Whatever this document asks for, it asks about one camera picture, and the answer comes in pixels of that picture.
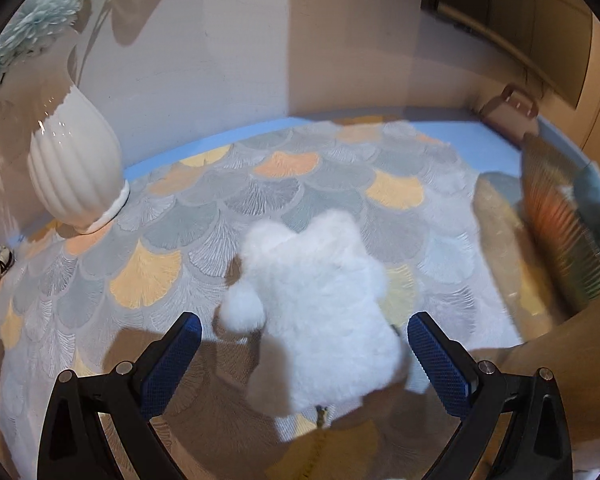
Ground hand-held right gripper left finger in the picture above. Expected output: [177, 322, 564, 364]
[37, 311, 203, 480]

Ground white fluffy plush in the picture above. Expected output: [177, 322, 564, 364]
[217, 208, 416, 417]

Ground blue artificial flowers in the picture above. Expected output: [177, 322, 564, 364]
[0, 0, 146, 111]

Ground small brown handled container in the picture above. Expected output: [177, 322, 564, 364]
[480, 84, 540, 133]

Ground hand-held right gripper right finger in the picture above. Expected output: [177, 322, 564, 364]
[406, 311, 573, 480]

